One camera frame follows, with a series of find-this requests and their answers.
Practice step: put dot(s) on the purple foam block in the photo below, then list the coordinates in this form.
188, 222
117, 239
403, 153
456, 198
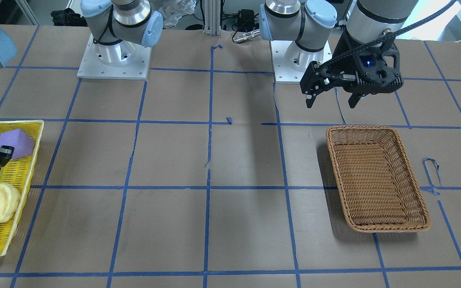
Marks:
22, 143

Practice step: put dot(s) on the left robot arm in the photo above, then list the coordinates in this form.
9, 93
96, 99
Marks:
309, 24

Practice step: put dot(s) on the silver metal cylinder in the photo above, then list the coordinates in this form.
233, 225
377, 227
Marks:
246, 36

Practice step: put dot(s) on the brown wicker basket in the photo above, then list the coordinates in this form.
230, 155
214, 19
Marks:
377, 186

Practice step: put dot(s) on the yellow plastic basket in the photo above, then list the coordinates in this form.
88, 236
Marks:
19, 173

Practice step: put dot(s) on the yellow croissant toy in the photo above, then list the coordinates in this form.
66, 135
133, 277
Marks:
9, 201

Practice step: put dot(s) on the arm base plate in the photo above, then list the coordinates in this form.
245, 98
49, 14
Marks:
290, 62
122, 61

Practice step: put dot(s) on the aluminium frame post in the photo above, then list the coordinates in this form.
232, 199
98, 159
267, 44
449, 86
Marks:
212, 10

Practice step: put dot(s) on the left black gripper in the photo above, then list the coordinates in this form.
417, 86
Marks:
343, 53

